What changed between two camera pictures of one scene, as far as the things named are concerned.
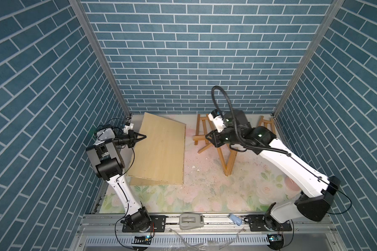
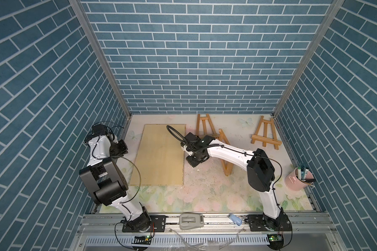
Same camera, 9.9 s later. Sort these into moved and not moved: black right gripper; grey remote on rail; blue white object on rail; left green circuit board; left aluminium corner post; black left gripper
Moved: black left gripper; black right gripper
Not moved: grey remote on rail; blue white object on rail; left aluminium corner post; left green circuit board
